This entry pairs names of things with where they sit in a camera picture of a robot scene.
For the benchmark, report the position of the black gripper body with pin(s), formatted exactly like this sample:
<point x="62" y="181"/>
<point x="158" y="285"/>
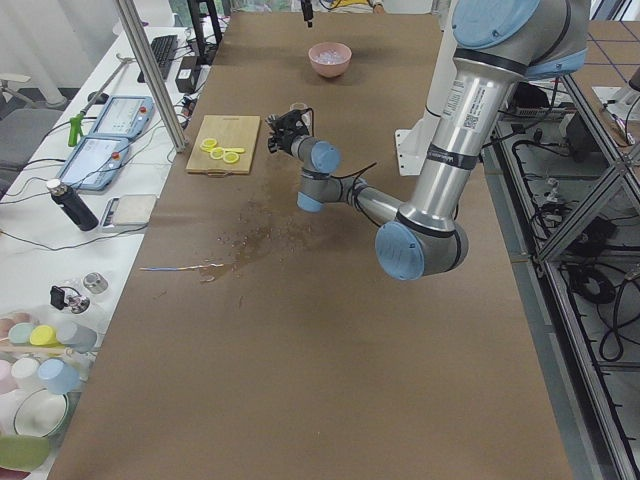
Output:
<point x="285" y="140"/>

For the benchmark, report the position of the clear wine glass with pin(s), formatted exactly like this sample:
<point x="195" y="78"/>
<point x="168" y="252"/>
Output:
<point x="301" y="106"/>

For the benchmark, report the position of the pile of clear ice cubes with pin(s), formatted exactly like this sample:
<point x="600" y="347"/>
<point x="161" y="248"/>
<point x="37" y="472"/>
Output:
<point x="329" y="57"/>

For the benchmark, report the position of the bamboo cutting board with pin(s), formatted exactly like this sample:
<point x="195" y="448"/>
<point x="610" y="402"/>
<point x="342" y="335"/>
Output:
<point x="231" y="131"/>

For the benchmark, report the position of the middle lemon slice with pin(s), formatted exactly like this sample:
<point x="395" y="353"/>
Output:
<point x="217" y="153"/>

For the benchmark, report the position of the far lemon slice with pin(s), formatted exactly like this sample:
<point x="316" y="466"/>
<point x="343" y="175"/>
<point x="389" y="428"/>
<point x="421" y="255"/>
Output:
<point x="208" y="144"/>

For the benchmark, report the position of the pink bowl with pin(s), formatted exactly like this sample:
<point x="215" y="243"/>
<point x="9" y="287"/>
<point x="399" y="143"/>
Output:
<point x="330" y="71"/>

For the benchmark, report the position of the black power adapter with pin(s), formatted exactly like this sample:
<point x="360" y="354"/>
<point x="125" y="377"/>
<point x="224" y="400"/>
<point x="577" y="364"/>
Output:
<point x="188" y="74"/>

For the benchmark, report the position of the black keyboard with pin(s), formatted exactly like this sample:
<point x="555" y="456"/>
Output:
<point x="163" y="48"/>

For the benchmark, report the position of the upper teach pendant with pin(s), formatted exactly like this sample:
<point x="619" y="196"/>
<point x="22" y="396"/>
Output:
<point x="123" y="117"/>

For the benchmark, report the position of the teach pendant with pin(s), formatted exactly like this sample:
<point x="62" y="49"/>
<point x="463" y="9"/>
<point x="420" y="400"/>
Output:
<point x="123" y="117"/>
<point x="94" y="163"/>

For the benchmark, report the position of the white kitchen scale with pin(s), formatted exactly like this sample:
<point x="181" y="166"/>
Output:
<point x="127" y="212"/>

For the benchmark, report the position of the lower teach pendant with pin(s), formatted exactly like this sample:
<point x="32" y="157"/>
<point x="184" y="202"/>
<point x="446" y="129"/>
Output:
<point x="94" y="163"/>

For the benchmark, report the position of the black water bottle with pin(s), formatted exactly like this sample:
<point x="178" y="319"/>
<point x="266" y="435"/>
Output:
<point x="72" y="205"/>

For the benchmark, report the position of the small steel weight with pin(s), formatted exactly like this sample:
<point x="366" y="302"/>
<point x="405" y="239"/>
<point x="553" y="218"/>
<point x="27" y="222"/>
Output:
<point x="95" y="283"/>

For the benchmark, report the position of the grey cup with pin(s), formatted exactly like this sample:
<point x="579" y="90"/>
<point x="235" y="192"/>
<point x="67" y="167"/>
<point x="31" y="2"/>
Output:
<point x="78" y="337"/>

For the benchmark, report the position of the yellow cup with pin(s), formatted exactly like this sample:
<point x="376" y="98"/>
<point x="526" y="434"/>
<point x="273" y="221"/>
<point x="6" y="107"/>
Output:
<point x="43" y="336"/>

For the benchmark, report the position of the light blue cup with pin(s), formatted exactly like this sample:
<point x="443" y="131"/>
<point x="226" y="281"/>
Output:
<point x="57" y="376"/>

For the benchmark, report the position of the mint green cup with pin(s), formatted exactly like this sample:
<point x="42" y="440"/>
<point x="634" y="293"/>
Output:
<point x="20" y="333"/>

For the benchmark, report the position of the white cup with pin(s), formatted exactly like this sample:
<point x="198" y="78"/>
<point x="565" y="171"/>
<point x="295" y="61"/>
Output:
<point x="25" y="373"/>

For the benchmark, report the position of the white green rimmed bowl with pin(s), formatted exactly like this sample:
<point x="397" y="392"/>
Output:
<point x="41" y="414"/>

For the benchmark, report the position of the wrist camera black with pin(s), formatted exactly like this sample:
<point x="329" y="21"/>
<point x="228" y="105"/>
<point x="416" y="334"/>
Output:
<point x="292" y="120"/>

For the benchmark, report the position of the lemon slice near handle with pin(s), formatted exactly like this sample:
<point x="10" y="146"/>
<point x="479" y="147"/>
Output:
<point x="231" y="157"/>

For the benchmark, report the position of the aluminium frame post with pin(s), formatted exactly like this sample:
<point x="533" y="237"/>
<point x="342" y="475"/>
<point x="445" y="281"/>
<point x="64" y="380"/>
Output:
<point x="141" y="48"/>

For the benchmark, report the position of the green handled grabber tool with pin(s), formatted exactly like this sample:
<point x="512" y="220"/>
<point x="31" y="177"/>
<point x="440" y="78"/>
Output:
<point x="75" y="131"/>

